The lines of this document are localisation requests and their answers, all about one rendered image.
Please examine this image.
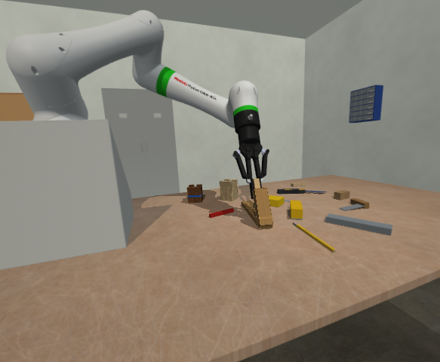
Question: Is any yellow rectangular block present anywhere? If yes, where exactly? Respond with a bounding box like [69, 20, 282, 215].
[290, 201, 303, 220]

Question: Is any red rectangular bar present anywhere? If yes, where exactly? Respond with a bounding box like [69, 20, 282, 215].
[209, 208, 234, 218]

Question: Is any try square with wooden stock and grey blade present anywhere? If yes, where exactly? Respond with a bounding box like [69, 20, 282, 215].
[339, 198, 369, 211]

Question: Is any yellow pencil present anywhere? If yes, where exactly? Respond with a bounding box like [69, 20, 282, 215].
[293, 222, 336, 253]

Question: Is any yellow square box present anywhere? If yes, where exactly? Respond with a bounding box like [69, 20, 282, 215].
[269, 195, 285, 207]

